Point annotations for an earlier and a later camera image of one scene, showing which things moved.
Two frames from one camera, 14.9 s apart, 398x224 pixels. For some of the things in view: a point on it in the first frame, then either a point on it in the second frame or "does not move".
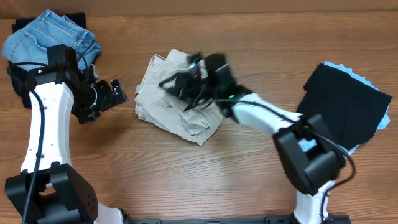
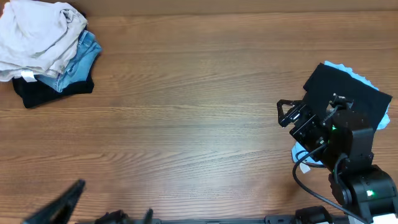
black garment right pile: x=351 y=109 does not move
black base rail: x=268 y=219 does not move
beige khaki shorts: x=163 y=107 → x=38 y=38
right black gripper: x=183 y=84 → x=298 y=116
